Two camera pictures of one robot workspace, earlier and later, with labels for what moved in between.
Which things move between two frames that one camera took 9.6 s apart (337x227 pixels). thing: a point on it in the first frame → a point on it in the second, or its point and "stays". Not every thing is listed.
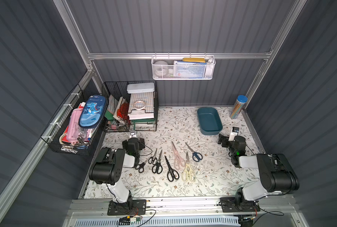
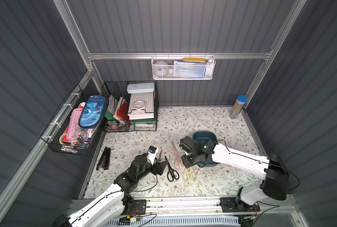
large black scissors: (172, 173) stays
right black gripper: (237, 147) → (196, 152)
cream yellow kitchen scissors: (189, 172) stays
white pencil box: (136, 87) stays
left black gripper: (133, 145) → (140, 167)
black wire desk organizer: (130, 106) stays
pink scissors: (178, 161) stays
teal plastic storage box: (210, 122) → (206, 134)
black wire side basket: (76, 126) stays
